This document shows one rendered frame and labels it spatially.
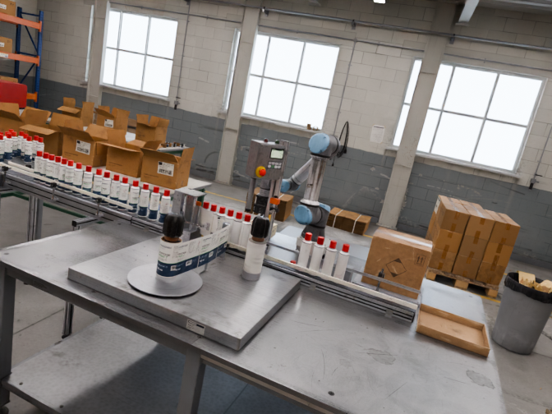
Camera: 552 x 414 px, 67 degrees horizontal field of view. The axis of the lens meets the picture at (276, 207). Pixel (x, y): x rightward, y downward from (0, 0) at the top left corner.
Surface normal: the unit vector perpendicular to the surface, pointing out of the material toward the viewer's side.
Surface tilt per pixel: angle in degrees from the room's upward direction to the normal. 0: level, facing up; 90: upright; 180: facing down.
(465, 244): 90
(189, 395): 90
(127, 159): 90
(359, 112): 90
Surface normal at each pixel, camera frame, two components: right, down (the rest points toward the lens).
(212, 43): -0.31, 0.17
